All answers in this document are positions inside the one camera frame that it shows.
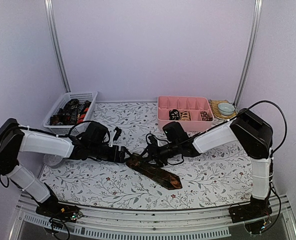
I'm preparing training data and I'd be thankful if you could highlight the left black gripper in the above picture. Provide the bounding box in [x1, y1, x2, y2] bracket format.
[90, 143, 133, 164]

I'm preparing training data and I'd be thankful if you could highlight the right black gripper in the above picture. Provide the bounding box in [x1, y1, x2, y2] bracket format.
[138, 140, 180, 168]

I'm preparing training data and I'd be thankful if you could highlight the brown green patterned tie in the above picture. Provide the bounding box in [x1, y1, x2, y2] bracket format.
[126, 153, 182, 190]

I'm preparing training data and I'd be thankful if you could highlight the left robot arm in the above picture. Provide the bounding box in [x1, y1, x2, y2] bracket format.
[0, 118, 129, 221]

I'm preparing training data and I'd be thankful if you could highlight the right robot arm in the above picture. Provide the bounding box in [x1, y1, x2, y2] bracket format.
[141, 108, 276, 223]

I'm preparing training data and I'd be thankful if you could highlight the pile of dark ties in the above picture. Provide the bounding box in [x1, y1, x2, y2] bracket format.
[50, 98, 92, 126]

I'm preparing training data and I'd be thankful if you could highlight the black white rolled tie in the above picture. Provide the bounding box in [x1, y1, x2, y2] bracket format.
[169, 109, 180, 121]

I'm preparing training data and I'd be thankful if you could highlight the yellow patterned rolled tie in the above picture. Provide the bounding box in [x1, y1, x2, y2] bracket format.
[180, 111, 191, 121]

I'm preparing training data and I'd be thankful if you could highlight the pink divided organizer box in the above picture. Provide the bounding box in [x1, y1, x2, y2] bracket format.
[157, 96, 214, 132]

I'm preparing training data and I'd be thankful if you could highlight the dark red rolled tie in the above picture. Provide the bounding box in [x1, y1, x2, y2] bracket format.
[200, 111, 213, 122]

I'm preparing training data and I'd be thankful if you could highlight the white plastic mesh basket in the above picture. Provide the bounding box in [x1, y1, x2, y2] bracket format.
[43, 91, 98, 136]

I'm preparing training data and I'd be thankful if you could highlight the grey speckled bowl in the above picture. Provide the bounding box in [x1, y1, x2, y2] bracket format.
[43, 154, 63, 168]

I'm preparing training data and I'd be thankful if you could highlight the floral patterned table mat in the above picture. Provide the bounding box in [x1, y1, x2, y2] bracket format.
[37, 101, 273, 210]

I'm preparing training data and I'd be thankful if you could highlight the light blue ceramic bowl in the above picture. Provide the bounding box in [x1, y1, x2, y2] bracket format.
[217, 102, 235, 116]

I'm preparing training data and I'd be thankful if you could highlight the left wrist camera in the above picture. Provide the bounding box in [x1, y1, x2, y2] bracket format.
[109, 127, 122, 147]

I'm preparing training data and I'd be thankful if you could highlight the front aluminium rail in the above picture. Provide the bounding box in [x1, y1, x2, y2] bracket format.
[10, 195, 296, 240]

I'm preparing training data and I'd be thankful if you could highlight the right aluminium frame post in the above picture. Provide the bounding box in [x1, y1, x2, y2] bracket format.
[233, 0, 263, 107]

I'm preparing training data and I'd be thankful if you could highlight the aluminium frame post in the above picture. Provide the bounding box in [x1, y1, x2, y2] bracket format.
[233, 0, 263, 107]
[44, 0, 71, 93]

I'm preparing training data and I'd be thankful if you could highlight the left aluminium frame post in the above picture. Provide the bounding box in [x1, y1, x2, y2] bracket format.
[44, 0, 71, 93]

